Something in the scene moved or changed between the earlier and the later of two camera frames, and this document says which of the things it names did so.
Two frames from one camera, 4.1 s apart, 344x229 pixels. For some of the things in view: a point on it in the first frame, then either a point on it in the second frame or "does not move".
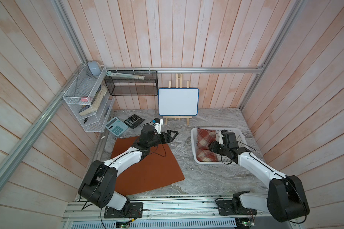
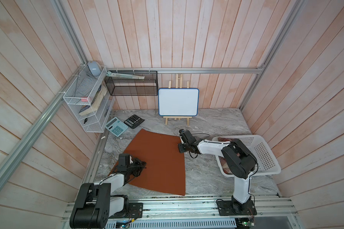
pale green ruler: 110,73 does not move
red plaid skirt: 204,152 to 226,167
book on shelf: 96,101 does not move
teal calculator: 116,126 does not move
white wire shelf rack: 87,97 does not move
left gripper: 166,140 to 141,164
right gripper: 213,146 to 180,148
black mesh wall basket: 118,86 does not move
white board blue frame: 178,101 does not move
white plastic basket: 242,141 to 267,162
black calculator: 134,121 does not move
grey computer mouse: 94,68 does not move
